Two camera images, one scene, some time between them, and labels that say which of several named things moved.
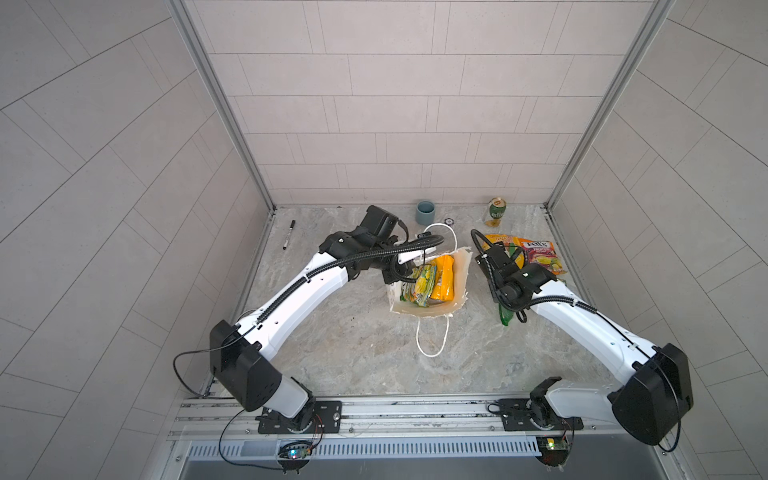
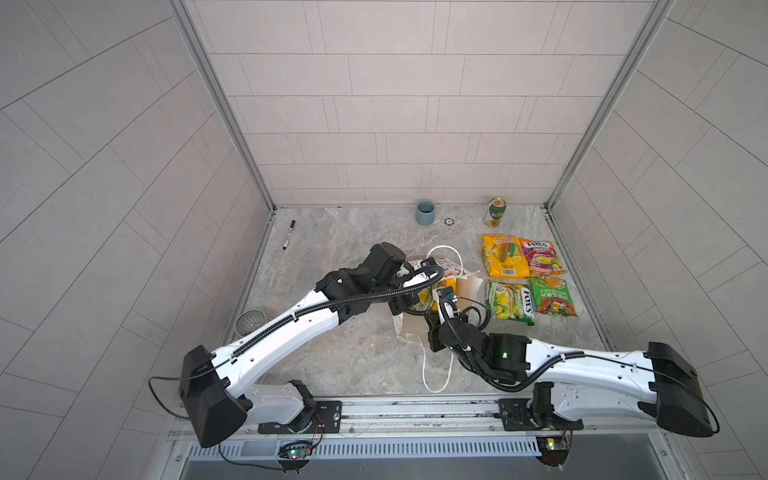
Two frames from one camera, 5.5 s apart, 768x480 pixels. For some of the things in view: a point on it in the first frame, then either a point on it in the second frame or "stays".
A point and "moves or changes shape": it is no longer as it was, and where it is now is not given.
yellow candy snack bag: [512, 245] stays
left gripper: [399, 272] to [404, 304]
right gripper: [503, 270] to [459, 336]
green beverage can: [497, 207] stays
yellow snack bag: [443, 285] moves or changes shape
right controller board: [555, 450] stays
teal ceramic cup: [425, 212] stays
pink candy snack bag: [543, 253] stays
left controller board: [296, 450] stays
